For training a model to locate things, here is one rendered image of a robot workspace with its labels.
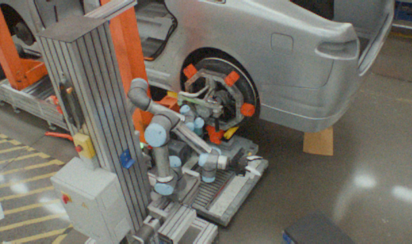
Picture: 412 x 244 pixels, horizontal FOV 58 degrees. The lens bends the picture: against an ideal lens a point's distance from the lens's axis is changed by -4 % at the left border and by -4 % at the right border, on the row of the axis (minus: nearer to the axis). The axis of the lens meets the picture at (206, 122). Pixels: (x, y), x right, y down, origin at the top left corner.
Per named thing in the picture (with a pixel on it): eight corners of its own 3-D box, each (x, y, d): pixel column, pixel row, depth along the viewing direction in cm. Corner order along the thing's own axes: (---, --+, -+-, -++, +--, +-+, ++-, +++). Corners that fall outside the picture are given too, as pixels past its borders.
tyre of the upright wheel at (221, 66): (247, 126, 364) (276, 78, 314) (235, 141, 349) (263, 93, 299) (192, 87, 375) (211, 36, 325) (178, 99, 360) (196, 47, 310)
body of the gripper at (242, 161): (247, 169, 220) (226, 165, 221) (249, 156, 215) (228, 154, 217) (246, 177, 213) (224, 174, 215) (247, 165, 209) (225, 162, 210)
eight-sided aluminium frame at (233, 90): (244, 131, 333) (243, 78, 299) (240, 136, 328) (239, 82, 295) (192, 114, 358) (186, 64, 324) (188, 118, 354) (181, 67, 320)
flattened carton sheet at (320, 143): (332, 122, 423) (333, 119, 420) (332, 156, 382) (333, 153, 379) (305, 120, 430) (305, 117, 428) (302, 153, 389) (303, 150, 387)
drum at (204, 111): (223, 106, 330) (222, 93, 321) (210, 120, 316) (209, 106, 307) (209, 102, 336) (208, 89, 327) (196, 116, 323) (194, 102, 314)
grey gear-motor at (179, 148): (206, 150, 391) (203, 123, 370) (182, 177, 365) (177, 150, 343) (191, 145, 400) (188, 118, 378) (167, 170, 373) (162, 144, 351)
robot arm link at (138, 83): (105, 142, 275) (133, 85, 247) (108, 129, 287) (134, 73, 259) (120, 148, 279) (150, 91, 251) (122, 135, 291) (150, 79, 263)
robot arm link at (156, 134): (179, 181, 246) (171, 114, 212) (172, 199, 235) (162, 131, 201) (161, 179, 248) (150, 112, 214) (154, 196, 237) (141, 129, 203)
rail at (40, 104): (156, 158, 374) (152, 141, 361) (150, 164, 368) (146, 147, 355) (11, 95, 488) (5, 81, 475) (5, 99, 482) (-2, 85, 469)
